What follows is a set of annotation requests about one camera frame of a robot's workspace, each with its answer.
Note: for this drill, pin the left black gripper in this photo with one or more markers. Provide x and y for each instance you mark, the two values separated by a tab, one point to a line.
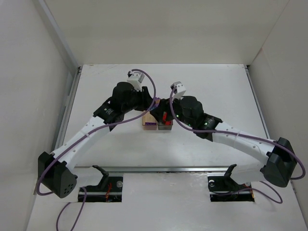
146	97

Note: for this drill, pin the aluminium front rail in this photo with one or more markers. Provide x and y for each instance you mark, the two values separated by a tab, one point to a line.
166	169

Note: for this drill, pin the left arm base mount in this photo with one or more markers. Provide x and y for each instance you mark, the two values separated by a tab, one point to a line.
106	186

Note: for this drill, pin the amber transparent container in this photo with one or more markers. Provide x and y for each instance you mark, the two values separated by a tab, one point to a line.
148	118

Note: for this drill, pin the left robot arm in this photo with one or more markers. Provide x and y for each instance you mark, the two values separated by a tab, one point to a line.
57	172

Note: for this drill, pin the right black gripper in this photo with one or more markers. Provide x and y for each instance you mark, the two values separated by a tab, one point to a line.
165	107

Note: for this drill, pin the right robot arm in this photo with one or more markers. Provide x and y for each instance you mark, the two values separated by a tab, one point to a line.
275	163

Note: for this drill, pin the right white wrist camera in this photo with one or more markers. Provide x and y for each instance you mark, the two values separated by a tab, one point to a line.
178	90

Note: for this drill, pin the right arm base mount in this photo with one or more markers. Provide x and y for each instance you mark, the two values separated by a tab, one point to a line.
224	189

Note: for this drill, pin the grey transparent container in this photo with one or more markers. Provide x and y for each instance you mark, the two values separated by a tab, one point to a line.
161	126

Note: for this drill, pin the purple curved lego brick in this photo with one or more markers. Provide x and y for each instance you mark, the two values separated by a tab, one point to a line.
150	123

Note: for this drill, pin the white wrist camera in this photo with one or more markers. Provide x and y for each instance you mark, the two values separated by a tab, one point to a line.
178	90
135	78

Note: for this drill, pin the purple lego piece with butterfly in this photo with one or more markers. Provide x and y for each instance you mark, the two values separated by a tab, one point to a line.
156	102

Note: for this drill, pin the aluminium left rail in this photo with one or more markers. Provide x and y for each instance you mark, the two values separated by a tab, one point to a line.
61	127

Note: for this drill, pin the red curved lego brick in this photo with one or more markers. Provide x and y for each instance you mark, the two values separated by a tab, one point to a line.
164	119

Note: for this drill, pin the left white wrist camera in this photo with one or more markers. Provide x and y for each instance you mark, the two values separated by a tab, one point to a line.
135	78

